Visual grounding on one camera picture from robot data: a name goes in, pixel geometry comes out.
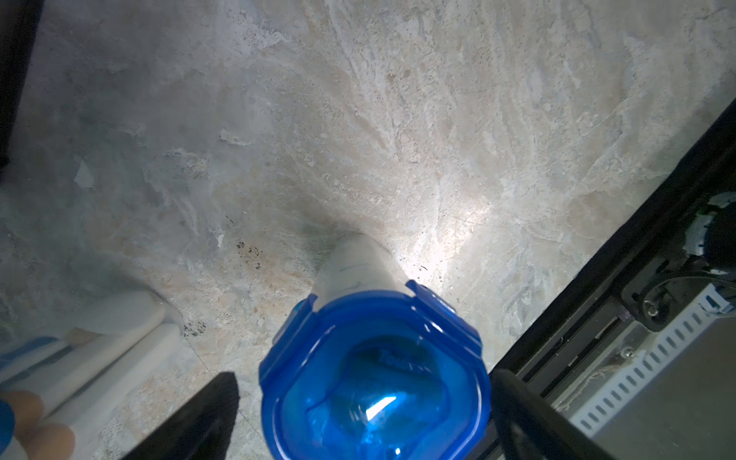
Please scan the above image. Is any white slotted cable duct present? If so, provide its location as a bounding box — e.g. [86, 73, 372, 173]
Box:
[559, 284, 735, 437]

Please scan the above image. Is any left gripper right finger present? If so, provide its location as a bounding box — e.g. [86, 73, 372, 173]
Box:
[491, 369, 611, 459]

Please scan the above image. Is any blue-lid container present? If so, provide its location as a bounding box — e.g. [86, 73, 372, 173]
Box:
[1, 291, 183, 459]
[259, 234, 491, 459]

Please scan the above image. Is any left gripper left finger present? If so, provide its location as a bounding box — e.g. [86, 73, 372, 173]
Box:
[124, 372, 240, 460]

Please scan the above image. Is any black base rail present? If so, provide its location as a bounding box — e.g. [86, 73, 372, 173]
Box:
[468, 97, 736, 460]

